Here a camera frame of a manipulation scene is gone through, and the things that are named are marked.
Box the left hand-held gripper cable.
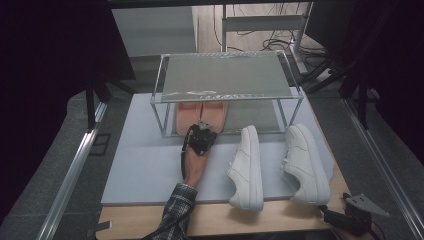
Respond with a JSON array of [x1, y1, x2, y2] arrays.
[[141, 128, 196, 240]]

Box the aluminium rail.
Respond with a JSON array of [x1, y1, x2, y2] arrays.
[[342, 98, 424, 240], [35, 101, 109, 240]]

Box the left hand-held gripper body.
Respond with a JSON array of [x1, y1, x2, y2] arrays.
[[187, 121, 218, 157]]

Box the pink slipper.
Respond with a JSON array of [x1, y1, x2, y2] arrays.
[[175, 101, 203, 136], [199, 101, 229, 134]]

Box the black table clamp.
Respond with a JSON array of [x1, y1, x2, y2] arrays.
[[87, 220, 113, 238]]

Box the white metal desk frame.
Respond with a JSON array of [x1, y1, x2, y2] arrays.
[[220, 2, 315, 75]]

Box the black metal stand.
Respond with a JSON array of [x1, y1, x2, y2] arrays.
[[84, 74, 136, 131], [299, 49, 381, 130]]

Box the grey cabinet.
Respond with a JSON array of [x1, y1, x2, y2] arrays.
[[110, 5, 198, 58]]

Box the white sneaker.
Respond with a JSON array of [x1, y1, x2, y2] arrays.
[[225, 124, 265, 213], [280, 123, 332, 206]]

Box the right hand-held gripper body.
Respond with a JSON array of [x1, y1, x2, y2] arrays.
[[342, 193, 390, 237]]

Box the hand-held gripper cable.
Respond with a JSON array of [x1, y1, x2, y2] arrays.
[[141, 128, 196, 240], [370, 220, 385, 240]]

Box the person's right hand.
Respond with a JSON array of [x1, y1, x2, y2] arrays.
[[334, 229, 381, 240]]

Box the light blue mat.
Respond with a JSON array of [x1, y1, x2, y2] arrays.
[[100, 87, 335, 206]]

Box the right hand-held gripper cable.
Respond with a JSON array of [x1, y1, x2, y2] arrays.
[[370, 220, 385, 240]]

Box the black floor cables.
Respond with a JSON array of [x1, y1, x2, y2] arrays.
[[213, 3, 329, 59]]

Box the metal two-tier shoe rack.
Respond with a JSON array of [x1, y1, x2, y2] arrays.
[[149, 49, 305, 138]]

